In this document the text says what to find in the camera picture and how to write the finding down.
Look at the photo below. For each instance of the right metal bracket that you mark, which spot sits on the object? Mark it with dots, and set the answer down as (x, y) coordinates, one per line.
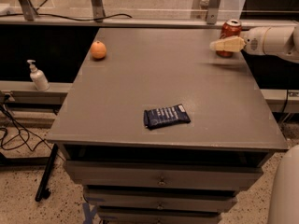
(212, 11)

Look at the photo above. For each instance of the orange fruit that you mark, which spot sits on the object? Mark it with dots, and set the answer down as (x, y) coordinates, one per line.
(98, 50)

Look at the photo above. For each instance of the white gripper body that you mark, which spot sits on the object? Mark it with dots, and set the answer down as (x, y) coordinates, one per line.
(254, 42)

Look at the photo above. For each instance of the top grey drawer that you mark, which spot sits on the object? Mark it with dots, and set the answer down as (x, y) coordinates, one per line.
(163, 176)

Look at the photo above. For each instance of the red coke can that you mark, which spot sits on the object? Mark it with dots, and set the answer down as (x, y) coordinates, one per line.
(229, 28)

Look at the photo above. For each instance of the middle grey drawer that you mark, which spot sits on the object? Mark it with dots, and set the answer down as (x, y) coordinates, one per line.
(156, 200)

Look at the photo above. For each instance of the metal bracket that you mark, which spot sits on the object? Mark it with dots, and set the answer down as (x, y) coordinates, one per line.
(28, 10)
(212, 11)
(98, 10)

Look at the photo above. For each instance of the black stand leg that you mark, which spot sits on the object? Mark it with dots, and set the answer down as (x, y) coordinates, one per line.
(42, 191)

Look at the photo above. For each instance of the bottom grey drawer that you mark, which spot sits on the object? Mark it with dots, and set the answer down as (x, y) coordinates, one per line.
(155, 217)

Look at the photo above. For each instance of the grey drawer cabinet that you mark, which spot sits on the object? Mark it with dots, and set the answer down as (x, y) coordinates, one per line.
(164, 131)

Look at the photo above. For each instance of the white pump soap bottle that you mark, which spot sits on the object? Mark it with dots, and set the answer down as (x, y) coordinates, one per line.
(38, 77)

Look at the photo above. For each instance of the left metal bracket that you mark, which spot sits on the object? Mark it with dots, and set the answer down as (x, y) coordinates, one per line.
(28, 10)

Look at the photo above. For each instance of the middle metal bracket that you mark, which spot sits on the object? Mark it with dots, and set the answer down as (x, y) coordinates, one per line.
(98, 10)

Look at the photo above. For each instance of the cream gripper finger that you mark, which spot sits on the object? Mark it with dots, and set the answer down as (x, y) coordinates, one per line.
(231, 44)

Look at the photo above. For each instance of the dark blue snack packet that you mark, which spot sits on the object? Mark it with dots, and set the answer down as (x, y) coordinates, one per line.
(165, 116)

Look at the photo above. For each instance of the grey drawer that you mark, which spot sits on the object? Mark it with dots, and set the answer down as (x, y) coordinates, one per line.
(155, 217)
(156, 200)
(163, 176)

